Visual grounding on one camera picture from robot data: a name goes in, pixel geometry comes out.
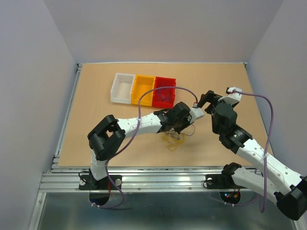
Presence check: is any coloured wire bundle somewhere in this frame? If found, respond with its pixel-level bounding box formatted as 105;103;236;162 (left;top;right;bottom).
160;124;196;151

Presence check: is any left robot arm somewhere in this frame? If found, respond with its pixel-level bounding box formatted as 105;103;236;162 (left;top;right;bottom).
87;102;191;189

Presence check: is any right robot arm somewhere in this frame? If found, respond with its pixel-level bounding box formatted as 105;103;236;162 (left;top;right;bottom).
197;87;307;220

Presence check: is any red plastic bin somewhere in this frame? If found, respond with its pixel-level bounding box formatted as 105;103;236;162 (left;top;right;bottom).
152;76;176;109

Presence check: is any yellow plastic bin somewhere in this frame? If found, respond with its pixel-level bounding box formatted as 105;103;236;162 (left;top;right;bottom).
131;74;155;107

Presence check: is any white plastic bin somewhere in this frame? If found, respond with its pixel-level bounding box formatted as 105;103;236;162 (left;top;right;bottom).
110;73;136;104

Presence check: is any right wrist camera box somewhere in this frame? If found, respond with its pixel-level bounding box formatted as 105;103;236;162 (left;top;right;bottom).
218;87;242;107

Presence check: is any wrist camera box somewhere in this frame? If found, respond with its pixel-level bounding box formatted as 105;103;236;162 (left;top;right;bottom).
189;103;204;124
218;87;242;107

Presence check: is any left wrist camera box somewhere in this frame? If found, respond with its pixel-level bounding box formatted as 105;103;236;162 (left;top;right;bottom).
189;103;204;124

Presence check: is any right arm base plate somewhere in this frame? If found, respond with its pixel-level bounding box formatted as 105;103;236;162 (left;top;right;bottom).
201;173;239;189

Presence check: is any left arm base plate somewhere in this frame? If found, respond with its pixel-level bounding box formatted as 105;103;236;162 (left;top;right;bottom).
78;174;123;191

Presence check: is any aluminium mounting rail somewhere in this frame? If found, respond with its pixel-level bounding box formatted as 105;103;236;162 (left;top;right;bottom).
39;168;264;194

